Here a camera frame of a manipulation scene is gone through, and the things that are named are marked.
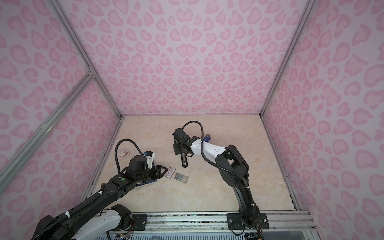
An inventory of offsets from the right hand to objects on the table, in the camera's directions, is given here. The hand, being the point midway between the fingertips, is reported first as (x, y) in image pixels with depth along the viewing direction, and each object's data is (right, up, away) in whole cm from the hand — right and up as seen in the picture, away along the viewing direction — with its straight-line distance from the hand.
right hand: (178, 147), depth 94 cm
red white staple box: (-4, -15, -5) cm, 16 cm away
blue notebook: (-12, -14, -23) cm, 29 cm away
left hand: (-6, -10, -12) cm, 17 cm away
